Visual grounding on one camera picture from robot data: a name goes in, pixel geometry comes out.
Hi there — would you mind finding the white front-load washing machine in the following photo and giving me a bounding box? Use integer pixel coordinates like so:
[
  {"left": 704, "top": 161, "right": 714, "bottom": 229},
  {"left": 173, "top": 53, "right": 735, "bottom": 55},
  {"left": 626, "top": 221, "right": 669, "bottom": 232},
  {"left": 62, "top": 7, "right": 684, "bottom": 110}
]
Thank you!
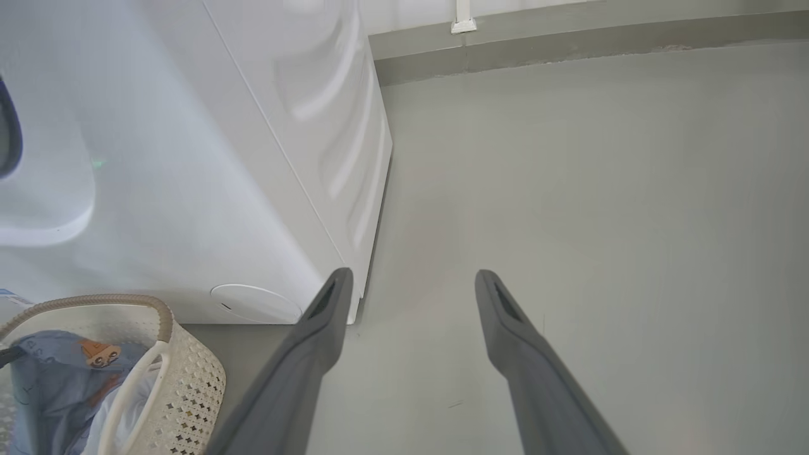
[{"left": 0, "top": 0, "right": 394, "bottom": 327}]

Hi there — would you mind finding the grey rubber door seal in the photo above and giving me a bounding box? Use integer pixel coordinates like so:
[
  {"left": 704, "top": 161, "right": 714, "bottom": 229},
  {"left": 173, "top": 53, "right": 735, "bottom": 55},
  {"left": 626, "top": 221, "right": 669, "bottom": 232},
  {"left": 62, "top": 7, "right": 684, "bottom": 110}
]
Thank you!
[{"left": 0, "top": 76, "right": 24, "bottom": 180}]

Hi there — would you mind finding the white wall cable conduit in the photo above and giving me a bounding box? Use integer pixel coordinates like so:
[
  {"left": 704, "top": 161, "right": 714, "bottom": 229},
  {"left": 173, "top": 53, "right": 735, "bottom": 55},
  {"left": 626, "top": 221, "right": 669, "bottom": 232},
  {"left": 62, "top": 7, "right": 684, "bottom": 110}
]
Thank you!
[{"left": 450, "top": 0, "right": 478, "bottom": 34}]

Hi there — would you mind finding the pale blue white garment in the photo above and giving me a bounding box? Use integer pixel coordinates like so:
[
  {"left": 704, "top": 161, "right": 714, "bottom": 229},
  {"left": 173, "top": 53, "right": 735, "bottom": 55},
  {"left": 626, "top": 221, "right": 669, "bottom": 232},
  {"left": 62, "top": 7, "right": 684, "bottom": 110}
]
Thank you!
[{"left": 79, "top": 365, "right": 162, "bottom": 455}]

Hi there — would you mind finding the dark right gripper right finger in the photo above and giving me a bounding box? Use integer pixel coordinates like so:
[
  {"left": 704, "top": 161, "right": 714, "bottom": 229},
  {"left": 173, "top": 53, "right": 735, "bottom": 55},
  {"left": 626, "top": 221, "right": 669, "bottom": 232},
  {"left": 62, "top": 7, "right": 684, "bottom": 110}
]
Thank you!
[{"left": 475, "top": 269, "right": 630, "bottom": 455}]

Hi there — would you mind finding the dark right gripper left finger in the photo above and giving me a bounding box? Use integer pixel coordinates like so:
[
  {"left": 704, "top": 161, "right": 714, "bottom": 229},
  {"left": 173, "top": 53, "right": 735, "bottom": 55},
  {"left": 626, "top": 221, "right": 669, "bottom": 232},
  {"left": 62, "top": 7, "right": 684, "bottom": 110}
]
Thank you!
[{"left": 204, "top": 267, "right": 355, "bottom": 455}]

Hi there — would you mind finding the round white filter cover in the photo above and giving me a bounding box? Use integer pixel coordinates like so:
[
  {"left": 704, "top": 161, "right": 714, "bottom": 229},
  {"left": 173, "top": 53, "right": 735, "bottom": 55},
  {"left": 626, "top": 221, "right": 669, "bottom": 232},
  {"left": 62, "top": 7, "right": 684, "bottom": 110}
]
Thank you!
[{"left": 210, "top": 283, "right": 303, "bottom": 324}]

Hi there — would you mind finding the blue garment with orange print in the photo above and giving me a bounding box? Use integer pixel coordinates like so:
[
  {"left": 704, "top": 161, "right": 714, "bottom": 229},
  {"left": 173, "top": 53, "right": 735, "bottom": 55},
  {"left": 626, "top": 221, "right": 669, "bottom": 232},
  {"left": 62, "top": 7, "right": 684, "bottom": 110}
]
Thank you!
[{"left": 5, "top": 330, "right": 150, "bottom": 455}]

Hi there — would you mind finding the cream perforated laundry basket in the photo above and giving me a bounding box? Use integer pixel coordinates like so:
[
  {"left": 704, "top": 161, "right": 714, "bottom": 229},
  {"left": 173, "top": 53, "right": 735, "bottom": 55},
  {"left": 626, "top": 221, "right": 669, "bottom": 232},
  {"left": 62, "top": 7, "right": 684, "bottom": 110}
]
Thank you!
[{"left": 0, "top": 294, "right": 228, "bottom": 455}]

